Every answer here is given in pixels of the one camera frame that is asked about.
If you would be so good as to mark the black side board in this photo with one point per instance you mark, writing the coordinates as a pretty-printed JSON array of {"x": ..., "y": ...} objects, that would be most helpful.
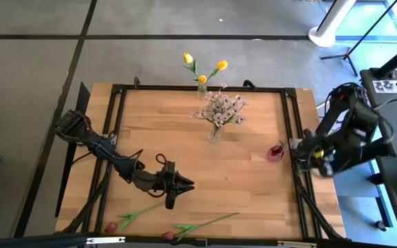
[{"x": 84, "y": 100}]

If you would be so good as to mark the black clamp hook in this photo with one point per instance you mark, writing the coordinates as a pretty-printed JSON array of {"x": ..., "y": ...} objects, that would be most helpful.
[
  {"x": 249, "y": 84},
  {"x": 136, "y": 82}
]

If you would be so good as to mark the diamond-cut clear glass vase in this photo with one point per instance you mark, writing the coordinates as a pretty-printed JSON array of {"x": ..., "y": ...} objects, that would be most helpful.
[{"x": 215, "y": 136}]

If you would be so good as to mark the silver metal bracket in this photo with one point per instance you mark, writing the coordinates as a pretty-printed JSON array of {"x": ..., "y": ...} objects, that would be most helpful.
[
  {"x": 296, "y": 244},
  {"x": 105, "y": 240}
]

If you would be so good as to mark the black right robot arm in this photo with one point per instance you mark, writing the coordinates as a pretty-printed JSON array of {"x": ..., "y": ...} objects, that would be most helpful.
[{"x": 360, "y": 120}]

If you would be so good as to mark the small silver corner plate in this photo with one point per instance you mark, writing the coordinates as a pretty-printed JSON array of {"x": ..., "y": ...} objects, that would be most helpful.
[{"x": 293, "y": 143}]

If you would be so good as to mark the black slanted pole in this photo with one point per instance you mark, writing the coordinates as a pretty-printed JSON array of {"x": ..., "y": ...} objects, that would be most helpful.
[{"x": 396, "y": 60}]

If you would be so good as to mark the white printed label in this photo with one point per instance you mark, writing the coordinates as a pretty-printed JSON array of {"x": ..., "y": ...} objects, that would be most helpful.
[{"x": 391, "y": 86}]

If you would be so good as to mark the small slim clear glass vase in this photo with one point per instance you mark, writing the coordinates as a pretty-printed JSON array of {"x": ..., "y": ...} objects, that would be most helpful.
[{"x": 202, "y": 91}]

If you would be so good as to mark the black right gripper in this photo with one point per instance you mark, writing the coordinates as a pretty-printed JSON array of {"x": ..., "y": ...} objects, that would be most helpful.
[{"x": 317, "y": 148}]

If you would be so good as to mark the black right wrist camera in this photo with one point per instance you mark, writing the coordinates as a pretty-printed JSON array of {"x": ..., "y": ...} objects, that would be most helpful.
[{"x": 322, "y": 169}]

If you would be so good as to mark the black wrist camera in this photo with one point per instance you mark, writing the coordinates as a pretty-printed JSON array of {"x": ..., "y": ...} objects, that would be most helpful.
[
  {"x": 322, "y": 169},
  {"x": 171, "y": 202}
]

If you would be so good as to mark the black aluminium table frame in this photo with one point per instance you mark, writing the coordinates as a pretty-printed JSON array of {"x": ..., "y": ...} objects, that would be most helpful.
[{"x": 167, "y": 87}]

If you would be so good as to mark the yellow artificial tulip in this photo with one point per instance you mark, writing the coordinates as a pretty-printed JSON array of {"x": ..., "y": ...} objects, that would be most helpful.
[
  {"x": 188, "y": 58},
  {"x": 202, "y": 79},
  {"x": 222, "y": 65}
]

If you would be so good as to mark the black caster wheel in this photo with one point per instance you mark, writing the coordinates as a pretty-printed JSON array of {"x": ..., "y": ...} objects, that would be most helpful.
[{"x": 380, "y": 225}]

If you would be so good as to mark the dark horizontal beam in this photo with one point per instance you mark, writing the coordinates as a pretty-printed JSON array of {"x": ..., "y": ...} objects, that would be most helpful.
[{"x": 29, "y": 241}]

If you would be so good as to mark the black tripod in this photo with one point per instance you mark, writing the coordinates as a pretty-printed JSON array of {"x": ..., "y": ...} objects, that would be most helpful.
[{"x": 347, "y": 55}]

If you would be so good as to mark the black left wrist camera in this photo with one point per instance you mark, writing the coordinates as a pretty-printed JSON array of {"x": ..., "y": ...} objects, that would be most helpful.
[{"x": 171, "y": 202}]

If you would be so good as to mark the purple glass vase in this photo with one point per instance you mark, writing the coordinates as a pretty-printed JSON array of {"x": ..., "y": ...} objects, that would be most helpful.
[{"x": 274, "y": 155}]

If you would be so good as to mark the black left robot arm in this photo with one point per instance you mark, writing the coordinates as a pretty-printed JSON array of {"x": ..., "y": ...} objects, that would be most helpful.
[{"x": 98, "y": 146}]

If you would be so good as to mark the white round-base stand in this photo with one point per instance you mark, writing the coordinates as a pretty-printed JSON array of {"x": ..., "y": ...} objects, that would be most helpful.
[{"x": 322, "y": 36}]

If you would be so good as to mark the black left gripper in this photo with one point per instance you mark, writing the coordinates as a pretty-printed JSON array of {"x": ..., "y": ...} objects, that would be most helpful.
[{"x": 167, "y": 179}]

